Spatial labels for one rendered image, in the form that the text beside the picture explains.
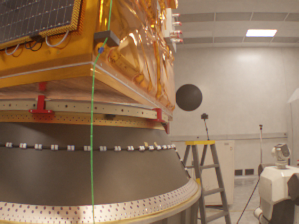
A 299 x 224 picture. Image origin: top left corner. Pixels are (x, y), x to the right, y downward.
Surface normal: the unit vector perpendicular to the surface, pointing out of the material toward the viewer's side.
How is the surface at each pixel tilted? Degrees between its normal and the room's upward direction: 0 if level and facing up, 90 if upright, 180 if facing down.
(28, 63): 95
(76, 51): 95
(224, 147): 90
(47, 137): 62
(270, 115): 90
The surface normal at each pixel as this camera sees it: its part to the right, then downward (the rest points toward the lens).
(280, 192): -0.80, -0.16
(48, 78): -0.25, -0.12
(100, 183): 0.45, -0.56
